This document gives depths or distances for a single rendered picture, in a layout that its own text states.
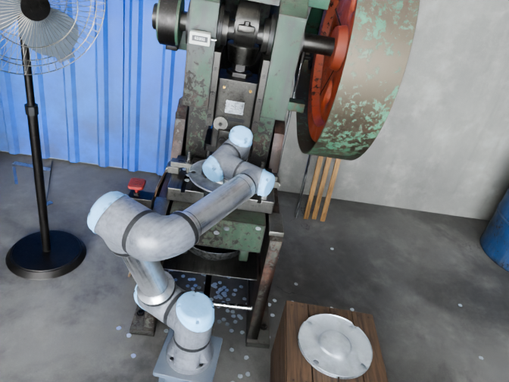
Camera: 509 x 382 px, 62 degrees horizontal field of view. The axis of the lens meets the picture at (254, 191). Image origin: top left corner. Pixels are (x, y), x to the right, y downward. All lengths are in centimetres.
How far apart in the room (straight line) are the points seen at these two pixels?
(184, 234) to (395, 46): 80
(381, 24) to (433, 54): 179
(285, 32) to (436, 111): 189
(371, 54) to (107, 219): 85
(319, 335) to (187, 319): 65
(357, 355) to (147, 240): 105
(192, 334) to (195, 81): 87
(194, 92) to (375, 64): 66
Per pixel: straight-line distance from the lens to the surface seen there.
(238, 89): 165
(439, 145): 338
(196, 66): 159
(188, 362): 143
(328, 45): 168
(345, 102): 136
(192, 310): 132
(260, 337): 214
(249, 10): 161
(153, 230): 98
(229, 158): 129
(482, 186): 371
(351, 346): 179
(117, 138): 319
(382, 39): 134
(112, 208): 105
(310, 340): 175
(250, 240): 179
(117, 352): 208
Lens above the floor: 165
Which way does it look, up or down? 31 degrees down
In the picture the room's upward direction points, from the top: 11 degrees clockwise
